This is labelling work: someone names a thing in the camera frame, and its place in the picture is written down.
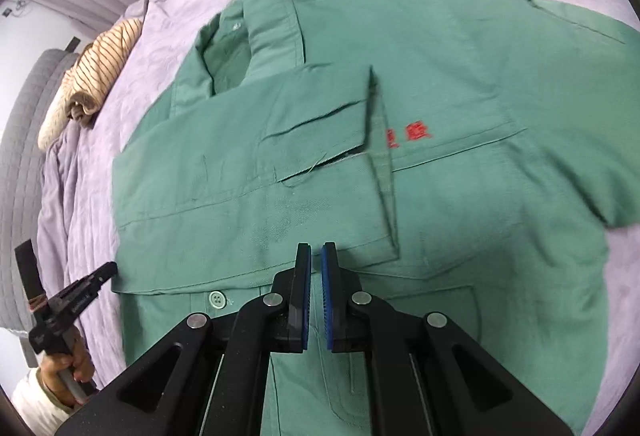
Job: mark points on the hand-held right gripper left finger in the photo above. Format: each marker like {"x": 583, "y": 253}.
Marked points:
{"x": 303, "y": 301}

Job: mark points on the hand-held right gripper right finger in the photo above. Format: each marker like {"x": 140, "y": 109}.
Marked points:
{"x": 327, "y": 301}

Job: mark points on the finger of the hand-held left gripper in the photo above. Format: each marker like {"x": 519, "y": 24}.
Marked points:
{"x": 92, "y": 283}

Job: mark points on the green work shirt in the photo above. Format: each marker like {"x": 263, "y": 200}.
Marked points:
{"x": 450, "y": 116}

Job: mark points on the person's left forearm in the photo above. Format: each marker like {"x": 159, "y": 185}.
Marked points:
{"x": 35, "y": 403}

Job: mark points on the person's left hand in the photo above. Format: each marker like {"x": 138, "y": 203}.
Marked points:
{"x": 67, "y": 373}

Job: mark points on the grey quilted headboard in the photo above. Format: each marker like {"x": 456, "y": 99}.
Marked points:
{"x": 30, "y": 166}

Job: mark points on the beige striped cloth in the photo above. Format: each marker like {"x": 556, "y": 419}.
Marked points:
{"x": 100, "y": 61}

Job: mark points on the wall socket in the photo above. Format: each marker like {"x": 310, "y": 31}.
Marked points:
{"x": 7, "y": 13}

